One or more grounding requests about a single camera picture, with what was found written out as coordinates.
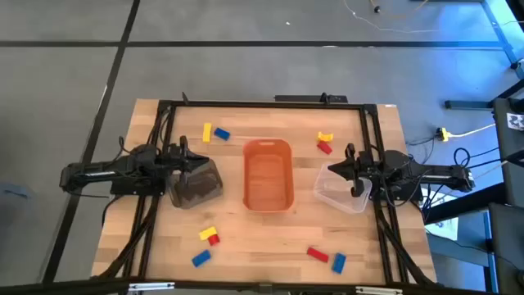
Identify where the short yellow block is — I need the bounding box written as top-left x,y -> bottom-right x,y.
198,225 -> 219,242

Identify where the yellow plug with pale cable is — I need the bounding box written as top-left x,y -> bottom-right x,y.
436,122 -> 497,143

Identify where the white fiducial tag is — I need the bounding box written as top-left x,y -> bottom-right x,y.
506,112 -> 524,132

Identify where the smoky grey transparent container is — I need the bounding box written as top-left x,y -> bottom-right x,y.
167,158 -> 224,210

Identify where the clear plastic container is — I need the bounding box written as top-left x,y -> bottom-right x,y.
313,162 -> 373,216

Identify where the dark cabinet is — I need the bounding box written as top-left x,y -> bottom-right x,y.
489,97 -> 524,295

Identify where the black floor cable loop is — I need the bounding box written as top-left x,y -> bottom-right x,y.
452,146 -> 501,167

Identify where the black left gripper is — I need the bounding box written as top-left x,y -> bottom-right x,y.
167,136 -> 210,186

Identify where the white floor cable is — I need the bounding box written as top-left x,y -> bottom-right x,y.
341,0 -> 451,34

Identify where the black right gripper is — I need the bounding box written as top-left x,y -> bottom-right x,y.
327,143 -> 372,198

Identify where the black crossbeam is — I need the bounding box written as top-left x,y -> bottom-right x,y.
0,277 -> 524,295

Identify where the white paper sheet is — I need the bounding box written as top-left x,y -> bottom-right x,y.
425,192 -> 459,242

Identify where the black aluminium table frame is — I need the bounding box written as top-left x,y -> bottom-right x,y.
92,92 -> 437,288

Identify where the long red block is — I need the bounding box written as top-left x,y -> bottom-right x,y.
306,246 -> 330,264

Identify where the silver metal bracket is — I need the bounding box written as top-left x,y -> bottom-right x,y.
355,285 -> 404,295
128,281 -> 176,293

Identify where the orange plastic basket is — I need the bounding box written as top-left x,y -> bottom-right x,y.
242,138 -> 296,214

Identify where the metal stand beam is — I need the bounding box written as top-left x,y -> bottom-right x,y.
481,0 -> 524,79

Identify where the black stand foot bar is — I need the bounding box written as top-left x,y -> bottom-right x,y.
445,79 -> 524,111

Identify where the yellow cable with black plug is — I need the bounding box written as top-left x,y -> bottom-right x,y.
369,0 -> 429,20

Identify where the black bar bracket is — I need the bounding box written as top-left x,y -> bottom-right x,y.
273,93 -> 349,104

